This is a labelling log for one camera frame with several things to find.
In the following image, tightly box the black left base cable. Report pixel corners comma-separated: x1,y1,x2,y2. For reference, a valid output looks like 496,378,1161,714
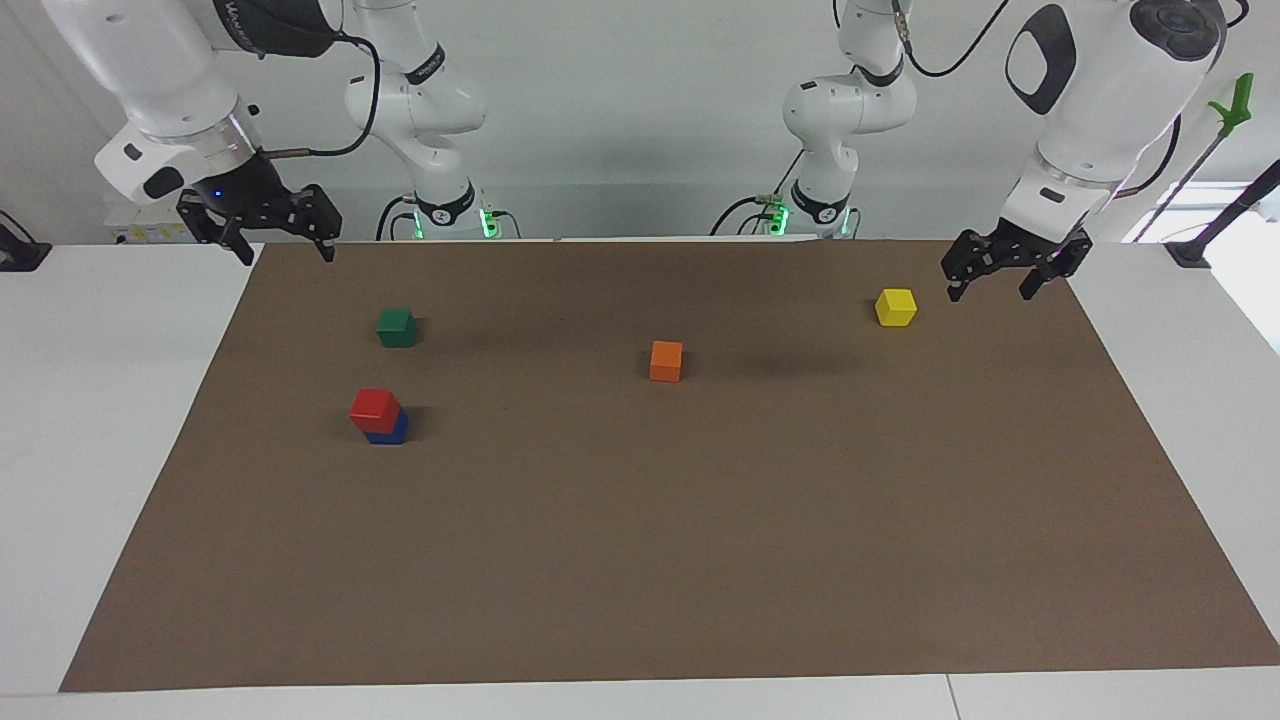
709,148,807,238

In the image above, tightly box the brown table mat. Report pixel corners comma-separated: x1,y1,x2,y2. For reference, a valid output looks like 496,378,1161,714
58,238,1280,693

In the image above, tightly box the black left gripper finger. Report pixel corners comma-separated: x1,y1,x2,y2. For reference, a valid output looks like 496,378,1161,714
1019,234,1094,301
939,230,1002,304

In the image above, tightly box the black right base cable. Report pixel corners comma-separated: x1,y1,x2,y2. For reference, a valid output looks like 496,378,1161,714
374,194,421,242

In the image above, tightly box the red wooden cube block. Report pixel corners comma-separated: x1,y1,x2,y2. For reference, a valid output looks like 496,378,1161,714
348,387,402,435

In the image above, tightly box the white box with yellow labels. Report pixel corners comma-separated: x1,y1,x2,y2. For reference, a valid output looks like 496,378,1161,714
104,198,193,247

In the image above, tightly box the black slanted camera stand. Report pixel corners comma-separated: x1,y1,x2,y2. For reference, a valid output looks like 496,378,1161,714
1164,158,1280,270

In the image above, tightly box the yellow wooden cube block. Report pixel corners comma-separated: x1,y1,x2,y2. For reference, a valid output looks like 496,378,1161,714
874,287,919,329

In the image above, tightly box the rod with green clamp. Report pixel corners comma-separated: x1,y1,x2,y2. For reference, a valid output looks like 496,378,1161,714
1140,72,1257,243

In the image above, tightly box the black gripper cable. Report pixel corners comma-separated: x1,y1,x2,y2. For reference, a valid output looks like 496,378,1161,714
1113,114,1183,198
262,34,384,161

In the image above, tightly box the black clamp mount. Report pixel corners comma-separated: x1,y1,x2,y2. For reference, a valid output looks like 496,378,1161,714
0,210,53,274

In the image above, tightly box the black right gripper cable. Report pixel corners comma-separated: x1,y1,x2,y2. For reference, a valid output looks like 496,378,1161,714
262,34,384,161

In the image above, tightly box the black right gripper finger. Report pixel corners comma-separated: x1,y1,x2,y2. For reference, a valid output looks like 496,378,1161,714
288,184,344,264
177,194,256,267

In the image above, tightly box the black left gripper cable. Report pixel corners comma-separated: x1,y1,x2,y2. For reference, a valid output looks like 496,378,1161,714
1113,114,1183,198

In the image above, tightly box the black base cable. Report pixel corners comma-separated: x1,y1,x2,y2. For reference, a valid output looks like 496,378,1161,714
709,148,807,238
374,194,421,242

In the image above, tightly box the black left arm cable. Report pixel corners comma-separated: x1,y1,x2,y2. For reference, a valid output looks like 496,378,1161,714
888,0,1013,80

